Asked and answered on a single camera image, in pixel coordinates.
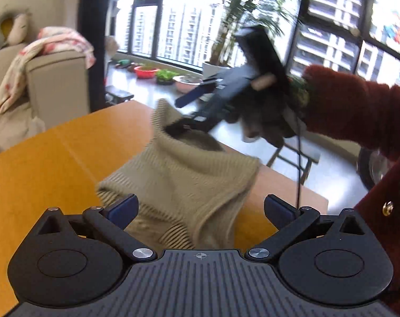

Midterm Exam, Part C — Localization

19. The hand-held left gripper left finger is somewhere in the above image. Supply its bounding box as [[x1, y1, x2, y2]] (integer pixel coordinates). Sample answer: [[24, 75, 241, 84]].
[[38, 194, 157, 261]]

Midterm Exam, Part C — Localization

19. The green seedling tray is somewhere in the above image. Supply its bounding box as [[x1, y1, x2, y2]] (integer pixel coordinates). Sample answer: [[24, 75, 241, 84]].
[[155, 69, 181, 85]]

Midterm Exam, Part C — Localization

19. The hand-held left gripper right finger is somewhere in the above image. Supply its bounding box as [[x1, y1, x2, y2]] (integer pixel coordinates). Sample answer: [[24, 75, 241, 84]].
[[246, 194, 369, 261]]

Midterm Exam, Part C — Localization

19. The pink plastic basin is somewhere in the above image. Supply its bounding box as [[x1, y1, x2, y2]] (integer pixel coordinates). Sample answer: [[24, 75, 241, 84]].
[[173, 75, 203, 94]]

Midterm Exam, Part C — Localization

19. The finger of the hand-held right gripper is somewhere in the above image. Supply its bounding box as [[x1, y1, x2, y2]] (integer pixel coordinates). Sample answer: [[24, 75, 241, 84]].
[[165, 111, 220, 137], [174, 83, 218, 108]]

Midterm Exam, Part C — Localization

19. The black low floor stand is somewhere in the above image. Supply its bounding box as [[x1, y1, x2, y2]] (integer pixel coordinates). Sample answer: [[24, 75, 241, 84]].
[[104, 85, 135, 106]]

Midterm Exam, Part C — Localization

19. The person's right hand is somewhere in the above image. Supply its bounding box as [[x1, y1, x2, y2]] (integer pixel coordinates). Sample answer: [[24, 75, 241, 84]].
[[231, 73, 309, 148]]

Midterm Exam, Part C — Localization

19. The beige knitted sweater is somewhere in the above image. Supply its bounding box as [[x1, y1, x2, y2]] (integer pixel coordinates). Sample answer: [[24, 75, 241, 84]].
[[96, 98, 261, 250]]

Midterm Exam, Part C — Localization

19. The folding stool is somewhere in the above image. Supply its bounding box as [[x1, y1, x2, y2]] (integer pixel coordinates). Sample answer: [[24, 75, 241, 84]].
[[266, 134, 322, 185]]

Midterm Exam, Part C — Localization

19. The person's right forearm red sleeve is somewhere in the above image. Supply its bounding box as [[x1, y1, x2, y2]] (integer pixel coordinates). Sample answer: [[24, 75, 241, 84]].
[[301, 64, 400, 160]]

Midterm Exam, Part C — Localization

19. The beige plush pillow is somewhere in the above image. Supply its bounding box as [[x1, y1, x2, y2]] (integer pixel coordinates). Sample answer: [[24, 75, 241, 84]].
[[0, 11, 32, 45]]

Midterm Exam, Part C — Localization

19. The person's red coat body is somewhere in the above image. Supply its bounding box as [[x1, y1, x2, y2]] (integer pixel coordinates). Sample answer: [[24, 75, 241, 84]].
[[353, 152, 400, 317]]

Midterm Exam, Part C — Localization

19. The floral pink blanket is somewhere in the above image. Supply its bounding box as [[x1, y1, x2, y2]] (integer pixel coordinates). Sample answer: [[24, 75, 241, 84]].
[[0, 26, 97, 118]]

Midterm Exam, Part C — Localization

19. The potted palm plant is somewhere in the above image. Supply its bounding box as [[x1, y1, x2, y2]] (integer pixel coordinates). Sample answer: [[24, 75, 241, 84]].
[[202, 0, 306, 81]]

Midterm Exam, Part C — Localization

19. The black window frame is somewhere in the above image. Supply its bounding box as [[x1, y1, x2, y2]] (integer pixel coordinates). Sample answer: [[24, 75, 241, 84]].
[[116, 0, 400, 80]]

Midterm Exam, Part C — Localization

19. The black door frame post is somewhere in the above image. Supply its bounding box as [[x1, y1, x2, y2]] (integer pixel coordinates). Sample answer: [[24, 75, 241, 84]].
[[78, 0, 110, 113]]

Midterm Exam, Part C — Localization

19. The beige sofa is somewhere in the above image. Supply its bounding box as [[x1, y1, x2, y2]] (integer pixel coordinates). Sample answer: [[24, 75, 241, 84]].
[[0, 7, 92, 159]]

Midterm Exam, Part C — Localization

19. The dark round wheel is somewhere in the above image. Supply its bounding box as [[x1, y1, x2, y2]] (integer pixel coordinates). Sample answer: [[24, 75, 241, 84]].
[[356, 147, 390, 192]]

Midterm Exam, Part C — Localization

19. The red plastic basin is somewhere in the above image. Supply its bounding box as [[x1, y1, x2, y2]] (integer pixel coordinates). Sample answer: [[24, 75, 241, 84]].
[[133, 65, 161, 79]]

